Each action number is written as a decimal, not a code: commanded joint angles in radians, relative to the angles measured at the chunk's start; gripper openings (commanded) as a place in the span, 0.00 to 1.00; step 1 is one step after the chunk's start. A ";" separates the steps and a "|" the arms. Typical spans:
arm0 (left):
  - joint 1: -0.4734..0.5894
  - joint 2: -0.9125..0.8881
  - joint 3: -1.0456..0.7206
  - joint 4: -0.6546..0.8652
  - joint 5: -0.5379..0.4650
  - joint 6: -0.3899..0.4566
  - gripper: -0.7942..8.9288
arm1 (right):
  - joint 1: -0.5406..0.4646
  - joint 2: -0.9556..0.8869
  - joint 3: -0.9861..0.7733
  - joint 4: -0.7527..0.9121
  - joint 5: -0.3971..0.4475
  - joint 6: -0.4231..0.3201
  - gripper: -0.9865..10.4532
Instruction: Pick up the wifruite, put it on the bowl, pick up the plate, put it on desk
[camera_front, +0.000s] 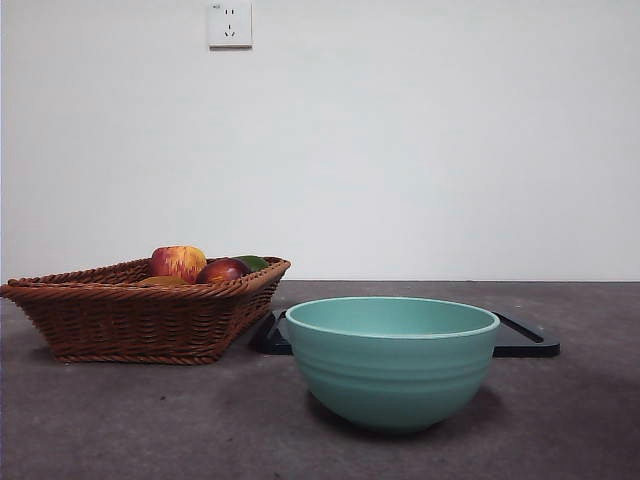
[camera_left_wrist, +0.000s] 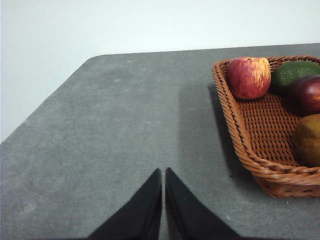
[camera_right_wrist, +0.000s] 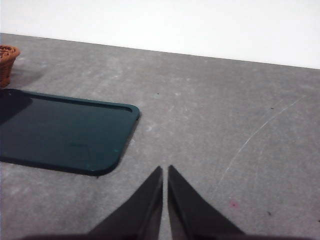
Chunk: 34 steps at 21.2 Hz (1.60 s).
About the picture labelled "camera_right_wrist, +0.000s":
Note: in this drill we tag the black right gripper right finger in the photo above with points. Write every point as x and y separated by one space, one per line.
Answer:
190 212

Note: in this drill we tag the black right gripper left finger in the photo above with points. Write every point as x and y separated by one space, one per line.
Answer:
142 212

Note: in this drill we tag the dark green rectangular tray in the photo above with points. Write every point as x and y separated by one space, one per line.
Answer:
65 132

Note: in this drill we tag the brown wicker basket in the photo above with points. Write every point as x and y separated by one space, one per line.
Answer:
6 65

